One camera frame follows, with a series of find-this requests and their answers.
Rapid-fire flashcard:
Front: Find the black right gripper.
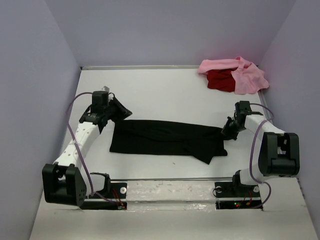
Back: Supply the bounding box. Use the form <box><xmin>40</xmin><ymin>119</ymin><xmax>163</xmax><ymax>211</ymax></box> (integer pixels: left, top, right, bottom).
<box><xmin>218</xmin><ymin>116</ymin><xmax>245</xmax><ymax>141</ymax></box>

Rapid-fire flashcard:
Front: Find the black t-shirt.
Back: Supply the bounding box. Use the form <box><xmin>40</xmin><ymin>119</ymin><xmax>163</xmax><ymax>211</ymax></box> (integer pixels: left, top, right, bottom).
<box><xmin>109</xmin><ymin>120</ymin><xmax>228</xmax><ymax>165</ymax></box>

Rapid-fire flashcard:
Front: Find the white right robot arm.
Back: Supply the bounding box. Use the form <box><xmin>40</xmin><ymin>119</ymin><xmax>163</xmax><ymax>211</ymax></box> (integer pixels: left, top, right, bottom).
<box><xmin>221</xmin><ymin>101</ymin><xmax>300</xmax><ymax>196</ymax></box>

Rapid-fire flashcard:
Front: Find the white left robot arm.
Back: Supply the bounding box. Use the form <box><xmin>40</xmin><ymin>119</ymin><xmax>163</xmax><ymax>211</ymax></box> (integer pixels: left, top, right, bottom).
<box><xmin>42</xmin><ymin>88</ymin><xmax>132</xmax><ymax>207</ymax></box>

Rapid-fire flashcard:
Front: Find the red t-shirt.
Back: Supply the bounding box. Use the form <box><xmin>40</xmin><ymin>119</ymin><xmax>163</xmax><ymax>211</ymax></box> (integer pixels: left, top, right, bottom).
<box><xmin>206</xmin><ymin>68</ymin><xmax>236</xmax><ymax>93</ymax></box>

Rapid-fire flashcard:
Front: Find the pink t-shirt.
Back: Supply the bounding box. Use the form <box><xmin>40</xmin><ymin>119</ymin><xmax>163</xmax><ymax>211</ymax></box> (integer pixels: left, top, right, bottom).
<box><xmin>197</xmin><ymin>56</ymin><xmax>270</xmax><ymax>95</ymax></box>

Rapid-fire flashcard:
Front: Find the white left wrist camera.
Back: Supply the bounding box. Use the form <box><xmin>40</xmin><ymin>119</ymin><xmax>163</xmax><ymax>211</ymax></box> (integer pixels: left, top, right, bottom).
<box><xmin>101</xmin><ymin>86</ymin><xmax>112</xmax><ymax>100</ymax></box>

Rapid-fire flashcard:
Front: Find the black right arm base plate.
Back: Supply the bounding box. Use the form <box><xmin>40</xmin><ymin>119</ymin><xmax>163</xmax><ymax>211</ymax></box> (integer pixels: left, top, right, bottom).
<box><xmin>212</xmin><ymin>181</ymin><xmax>263</xmax><ymax>210</ymax></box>

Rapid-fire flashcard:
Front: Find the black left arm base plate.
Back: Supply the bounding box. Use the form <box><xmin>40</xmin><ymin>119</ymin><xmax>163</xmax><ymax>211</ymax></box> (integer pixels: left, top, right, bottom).
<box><xmin>80</xmin><ymin>181</ymin><xmax>128</xmax><ymax>211</ymax></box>

